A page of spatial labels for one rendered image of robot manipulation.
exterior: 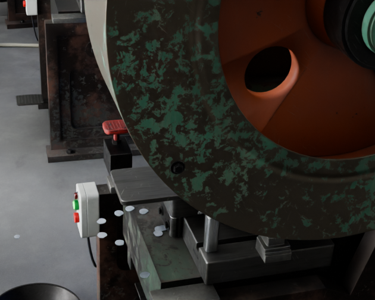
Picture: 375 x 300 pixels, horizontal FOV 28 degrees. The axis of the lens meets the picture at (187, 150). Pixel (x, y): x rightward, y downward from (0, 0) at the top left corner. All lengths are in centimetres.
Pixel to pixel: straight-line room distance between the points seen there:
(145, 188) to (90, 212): 32
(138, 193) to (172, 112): 60
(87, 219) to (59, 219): 99
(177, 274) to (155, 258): 7
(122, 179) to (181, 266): 24
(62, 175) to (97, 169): 16
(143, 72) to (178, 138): 13
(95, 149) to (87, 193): 143
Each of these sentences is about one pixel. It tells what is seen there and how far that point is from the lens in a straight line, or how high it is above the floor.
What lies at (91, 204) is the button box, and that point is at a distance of 195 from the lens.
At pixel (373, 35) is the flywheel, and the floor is 132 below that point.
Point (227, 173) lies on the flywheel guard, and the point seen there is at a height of 108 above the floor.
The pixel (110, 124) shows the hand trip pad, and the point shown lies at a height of 76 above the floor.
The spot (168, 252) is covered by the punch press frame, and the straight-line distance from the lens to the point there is 171.
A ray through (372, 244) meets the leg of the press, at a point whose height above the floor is 72.
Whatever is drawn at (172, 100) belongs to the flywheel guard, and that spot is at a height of 121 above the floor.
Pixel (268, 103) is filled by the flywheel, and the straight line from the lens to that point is 123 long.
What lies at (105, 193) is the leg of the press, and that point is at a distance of 196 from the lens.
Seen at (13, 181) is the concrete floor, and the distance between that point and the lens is 322.
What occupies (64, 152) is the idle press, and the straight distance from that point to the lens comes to 335.
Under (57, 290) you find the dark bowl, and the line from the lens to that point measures 254.
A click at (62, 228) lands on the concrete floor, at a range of 291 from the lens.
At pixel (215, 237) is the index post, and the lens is 160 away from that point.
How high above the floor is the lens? 168
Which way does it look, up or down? 29 degrees down
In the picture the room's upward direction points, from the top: 3 degrees clockwise
